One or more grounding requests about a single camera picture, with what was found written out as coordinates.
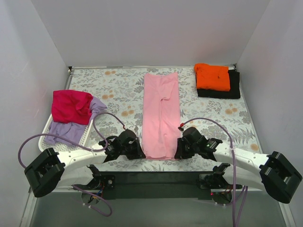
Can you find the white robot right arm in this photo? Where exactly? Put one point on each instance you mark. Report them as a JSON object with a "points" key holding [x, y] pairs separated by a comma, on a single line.
{"points": [[271, 173]]}

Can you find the orange folded t shirt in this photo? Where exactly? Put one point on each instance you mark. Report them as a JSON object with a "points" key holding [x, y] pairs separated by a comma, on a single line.
{"points": [[212, 77]]}

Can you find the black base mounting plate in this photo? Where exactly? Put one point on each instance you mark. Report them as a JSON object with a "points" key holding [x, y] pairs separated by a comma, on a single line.
{"points": [[160, 185]]}

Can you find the lavender t shirt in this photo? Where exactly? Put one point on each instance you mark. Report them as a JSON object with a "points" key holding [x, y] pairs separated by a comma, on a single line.
{"points": [[73, 131]]}

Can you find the red t shirt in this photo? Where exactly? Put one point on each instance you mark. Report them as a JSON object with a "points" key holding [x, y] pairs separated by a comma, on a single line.
{"points": [[71, 106]]}

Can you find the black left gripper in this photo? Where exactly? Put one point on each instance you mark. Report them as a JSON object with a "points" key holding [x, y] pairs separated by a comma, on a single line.
{"points": [[136, 149]]}

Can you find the black folded t shirt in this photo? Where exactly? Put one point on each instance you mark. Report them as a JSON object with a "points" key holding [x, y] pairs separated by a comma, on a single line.
{"points": [[234, 92]]}

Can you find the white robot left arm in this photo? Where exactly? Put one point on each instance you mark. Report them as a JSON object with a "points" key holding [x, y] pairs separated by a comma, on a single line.
{"points": [[52, 169]]}

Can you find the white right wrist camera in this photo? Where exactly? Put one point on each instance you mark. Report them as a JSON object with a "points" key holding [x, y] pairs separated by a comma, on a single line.
{"points": [[181, 127]]}

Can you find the floral table cloth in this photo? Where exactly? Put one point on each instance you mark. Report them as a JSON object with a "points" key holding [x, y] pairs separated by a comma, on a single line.
{"points": [[121, 90]]}

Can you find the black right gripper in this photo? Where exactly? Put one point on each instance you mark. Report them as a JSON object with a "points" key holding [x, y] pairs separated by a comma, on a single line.
{"points": [[182, 148]]}

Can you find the pink t shirt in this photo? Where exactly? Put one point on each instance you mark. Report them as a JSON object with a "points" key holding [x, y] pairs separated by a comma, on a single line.
{"points": [[161, 116]]}

